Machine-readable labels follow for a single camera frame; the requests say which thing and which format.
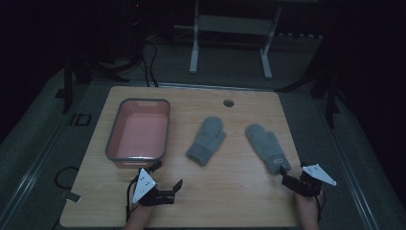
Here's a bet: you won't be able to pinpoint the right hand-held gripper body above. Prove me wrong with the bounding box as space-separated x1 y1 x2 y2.
281 163 338 198

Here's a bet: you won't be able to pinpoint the white metal stand frame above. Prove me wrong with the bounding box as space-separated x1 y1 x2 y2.
189 0 283 81

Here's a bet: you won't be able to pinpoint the black cables on floor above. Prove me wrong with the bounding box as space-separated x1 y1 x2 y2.
141 39 160 88

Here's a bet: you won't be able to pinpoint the person's right hand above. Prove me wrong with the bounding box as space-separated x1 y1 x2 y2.
294 191 321 224

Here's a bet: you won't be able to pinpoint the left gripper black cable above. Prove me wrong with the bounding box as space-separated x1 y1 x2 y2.
124 177 142 222

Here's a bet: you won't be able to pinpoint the grey mitten with label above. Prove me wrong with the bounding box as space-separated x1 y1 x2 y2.
244 123 292 175

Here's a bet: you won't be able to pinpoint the person's left hand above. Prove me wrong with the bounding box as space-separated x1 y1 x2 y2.
126 202 157 225

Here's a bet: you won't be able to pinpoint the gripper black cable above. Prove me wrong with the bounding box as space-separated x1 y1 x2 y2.
315 186 327 223
124 177 142 222

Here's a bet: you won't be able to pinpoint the black tripod stand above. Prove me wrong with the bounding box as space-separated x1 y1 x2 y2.
61 54 130 115
276 44 342 129

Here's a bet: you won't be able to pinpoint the plain grey mitten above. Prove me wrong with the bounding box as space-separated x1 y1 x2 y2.
185 116 227 168

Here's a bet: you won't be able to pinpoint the grey tape piece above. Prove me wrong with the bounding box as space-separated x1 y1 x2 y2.
59 190 82 204

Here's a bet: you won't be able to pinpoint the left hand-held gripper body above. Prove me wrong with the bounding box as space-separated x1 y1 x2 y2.
131 168 177 207

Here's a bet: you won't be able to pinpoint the pink basin with grey rim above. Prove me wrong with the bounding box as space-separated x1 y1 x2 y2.
104 98 171 170

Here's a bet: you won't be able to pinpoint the black looped cable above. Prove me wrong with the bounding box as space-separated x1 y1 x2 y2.
54 165 80 191

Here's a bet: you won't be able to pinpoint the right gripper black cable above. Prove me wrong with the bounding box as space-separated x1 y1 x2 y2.
315 186 327 223

